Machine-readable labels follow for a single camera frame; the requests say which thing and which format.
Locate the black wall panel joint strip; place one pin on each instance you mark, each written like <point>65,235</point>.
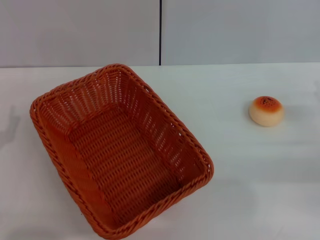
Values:
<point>160,32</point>

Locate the round toasted bread bun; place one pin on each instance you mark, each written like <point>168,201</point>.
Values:
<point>266,112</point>

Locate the orange woven plastic basket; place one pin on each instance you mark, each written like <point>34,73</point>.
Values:
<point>125,155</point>

